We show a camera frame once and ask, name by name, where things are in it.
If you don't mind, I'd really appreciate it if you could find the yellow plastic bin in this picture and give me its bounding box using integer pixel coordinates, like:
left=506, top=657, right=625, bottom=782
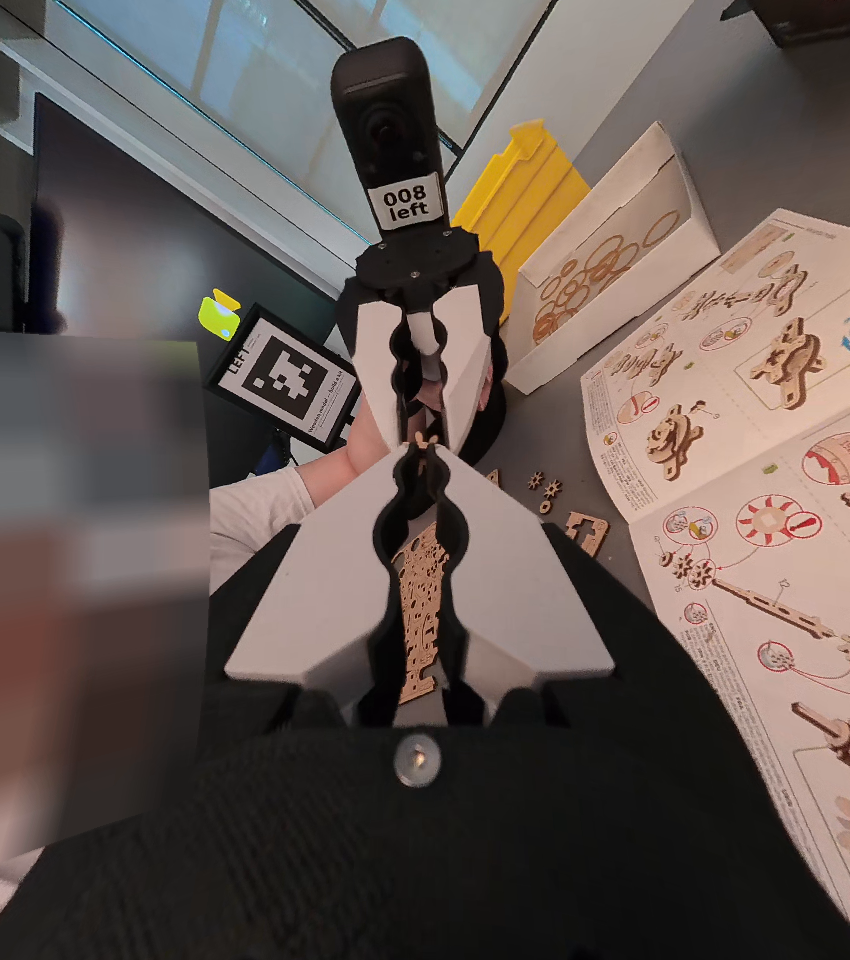
left=450, top=118, right=593, bottom=265

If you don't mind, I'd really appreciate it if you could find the person's left forearm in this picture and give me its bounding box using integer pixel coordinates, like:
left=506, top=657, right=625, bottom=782
left=209, top=448, right=355, bottom=595

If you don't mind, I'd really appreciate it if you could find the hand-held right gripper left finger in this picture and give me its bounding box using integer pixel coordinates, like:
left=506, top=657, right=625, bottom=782
left=224, top=442, right=405, bottom=727

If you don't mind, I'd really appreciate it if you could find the black framed marker card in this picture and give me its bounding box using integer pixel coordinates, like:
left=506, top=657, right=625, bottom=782
left=203, top=303, right=363, bottom=454

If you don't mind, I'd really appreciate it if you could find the square wooden frame piece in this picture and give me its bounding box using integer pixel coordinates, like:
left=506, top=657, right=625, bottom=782
left=563, top=511, right=612, bottom=558

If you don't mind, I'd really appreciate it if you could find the yellow sticker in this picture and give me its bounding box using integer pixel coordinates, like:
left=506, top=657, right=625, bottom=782
left=197, top=288, right=243, bottom=343

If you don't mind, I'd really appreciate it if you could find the black monitor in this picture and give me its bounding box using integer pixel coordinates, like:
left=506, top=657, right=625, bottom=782
left=23, top=93, right=355, bottom=481

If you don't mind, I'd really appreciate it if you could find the laser-cut wooden part sheet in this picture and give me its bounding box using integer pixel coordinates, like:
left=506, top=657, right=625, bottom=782
left=392, top=519, right=450, bottom=708

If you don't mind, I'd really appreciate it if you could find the dark box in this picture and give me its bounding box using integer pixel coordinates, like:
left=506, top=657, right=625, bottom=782
left=720, top=0, right=850, bottom=51

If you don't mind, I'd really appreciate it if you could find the white cardboard box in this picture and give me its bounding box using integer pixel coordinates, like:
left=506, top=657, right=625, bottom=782
left=503, top=120, right=723, bottom=397

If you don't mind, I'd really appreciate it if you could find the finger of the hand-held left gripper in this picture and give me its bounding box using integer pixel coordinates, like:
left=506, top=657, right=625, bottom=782
left=353, top=300, right=410, bottom=453
left=432, top=287, right=500, bottom=451

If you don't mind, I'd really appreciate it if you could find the person's left hand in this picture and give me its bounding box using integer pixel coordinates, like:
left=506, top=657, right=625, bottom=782
left=331, top=378, right=449, bottom=489

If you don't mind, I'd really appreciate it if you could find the model instruction booklet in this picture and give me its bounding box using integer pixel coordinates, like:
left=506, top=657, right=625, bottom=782
left=580, top=207, right=850, bottom=955

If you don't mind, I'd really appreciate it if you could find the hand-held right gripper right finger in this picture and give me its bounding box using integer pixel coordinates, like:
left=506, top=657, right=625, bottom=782
left=428, top=442, right=617, bottom=727

